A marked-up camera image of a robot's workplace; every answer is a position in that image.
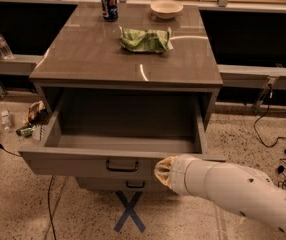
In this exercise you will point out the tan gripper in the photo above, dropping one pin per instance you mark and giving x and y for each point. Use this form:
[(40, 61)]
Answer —
[(180, 174)]

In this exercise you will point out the grey top drawer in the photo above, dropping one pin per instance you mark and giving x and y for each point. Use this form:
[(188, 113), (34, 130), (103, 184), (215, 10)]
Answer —
[(89, 127)]

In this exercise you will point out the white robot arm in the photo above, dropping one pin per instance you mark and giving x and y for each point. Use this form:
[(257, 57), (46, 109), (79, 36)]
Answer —
[(238, 189)]

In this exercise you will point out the grey drawer cabinet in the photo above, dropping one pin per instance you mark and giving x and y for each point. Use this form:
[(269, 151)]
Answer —
[(87, 53)]

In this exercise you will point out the blue tape cross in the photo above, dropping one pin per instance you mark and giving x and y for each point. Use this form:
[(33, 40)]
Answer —
[(129, 212)]

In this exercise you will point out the green chip bag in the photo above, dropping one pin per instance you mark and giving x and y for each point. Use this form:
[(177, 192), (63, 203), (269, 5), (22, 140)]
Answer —
[(145, 41)]

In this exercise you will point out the brown snack bag on floor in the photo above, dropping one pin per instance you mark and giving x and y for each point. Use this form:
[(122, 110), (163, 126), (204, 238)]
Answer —
[(37, 113)]

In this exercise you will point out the green can on floor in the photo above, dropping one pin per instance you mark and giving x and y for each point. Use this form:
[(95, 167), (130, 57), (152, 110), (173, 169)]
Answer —
[(26, 131)]

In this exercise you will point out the white ceramic bowl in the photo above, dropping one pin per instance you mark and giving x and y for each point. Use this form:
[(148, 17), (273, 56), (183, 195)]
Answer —
[(166, 9)]

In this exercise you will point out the small bottle on floor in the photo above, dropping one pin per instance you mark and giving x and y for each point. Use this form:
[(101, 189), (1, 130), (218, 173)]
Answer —
[(6, 119)]

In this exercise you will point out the blue soda can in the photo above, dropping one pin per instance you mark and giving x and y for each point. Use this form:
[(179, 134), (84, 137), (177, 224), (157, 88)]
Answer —
[(109, 10)]

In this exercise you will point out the clear plastic water bottle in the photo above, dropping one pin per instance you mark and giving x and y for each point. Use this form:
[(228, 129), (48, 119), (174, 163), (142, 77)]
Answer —
[(5, 50)]

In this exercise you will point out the black top drawer handle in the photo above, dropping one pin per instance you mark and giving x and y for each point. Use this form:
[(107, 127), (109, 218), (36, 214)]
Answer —
[(121, 166)]

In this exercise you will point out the lower drawer with handle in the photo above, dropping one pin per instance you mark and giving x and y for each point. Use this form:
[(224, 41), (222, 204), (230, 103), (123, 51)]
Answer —
[(109, 184)]

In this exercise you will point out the black power adapter with cable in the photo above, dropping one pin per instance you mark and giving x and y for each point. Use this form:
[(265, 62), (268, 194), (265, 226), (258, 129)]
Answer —
[(270, 91)]

